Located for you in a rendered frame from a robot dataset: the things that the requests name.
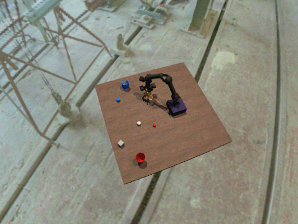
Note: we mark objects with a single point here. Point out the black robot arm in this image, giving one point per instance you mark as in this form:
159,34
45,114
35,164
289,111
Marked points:
148,79

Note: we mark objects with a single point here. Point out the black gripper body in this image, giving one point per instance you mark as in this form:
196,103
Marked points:
143,88

